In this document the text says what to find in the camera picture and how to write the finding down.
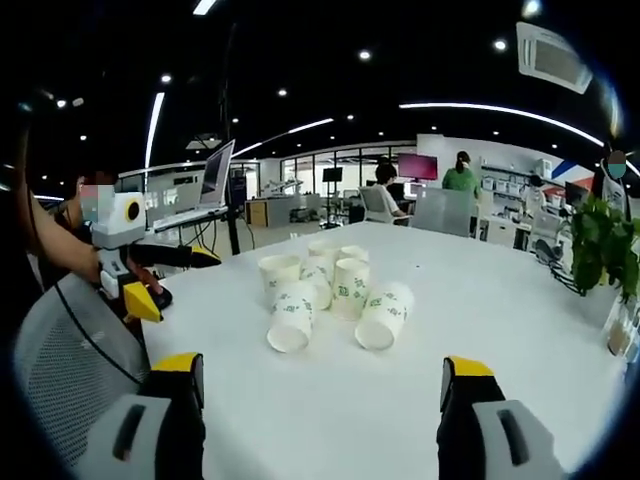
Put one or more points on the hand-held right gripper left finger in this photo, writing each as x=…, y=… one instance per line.
x=150, y=435

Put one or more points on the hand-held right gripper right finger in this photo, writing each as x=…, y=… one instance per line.
x=480, y=440

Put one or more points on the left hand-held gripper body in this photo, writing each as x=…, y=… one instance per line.
x=117, y=232

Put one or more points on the cluster of white paper cups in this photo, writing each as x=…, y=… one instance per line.
x=345, y=295

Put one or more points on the white side desk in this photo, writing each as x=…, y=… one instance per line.
x=187, y=217

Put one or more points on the black pole stand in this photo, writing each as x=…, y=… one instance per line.
x=231, y=190

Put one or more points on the open silver laptop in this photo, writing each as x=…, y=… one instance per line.
x=216, y=175

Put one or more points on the grey mesh office chair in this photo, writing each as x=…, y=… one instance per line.
x=70, y=360

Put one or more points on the white table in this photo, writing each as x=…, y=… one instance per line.
x=450, y=325

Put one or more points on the black monitor on stand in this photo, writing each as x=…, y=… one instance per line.
x=333, y=175

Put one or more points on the glass jar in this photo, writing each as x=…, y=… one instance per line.
x=622, y=325

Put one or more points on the white office chair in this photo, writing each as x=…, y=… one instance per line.
x=376, y=205

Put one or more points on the grey partition panel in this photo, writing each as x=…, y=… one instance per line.
x=442, y=210

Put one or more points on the green potted plant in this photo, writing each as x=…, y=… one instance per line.
x=602, y=240

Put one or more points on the pink monitor screen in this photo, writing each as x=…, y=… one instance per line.
x=417, y=166

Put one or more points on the ceiling air conditioner vent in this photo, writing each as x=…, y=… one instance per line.
x=552, y=57

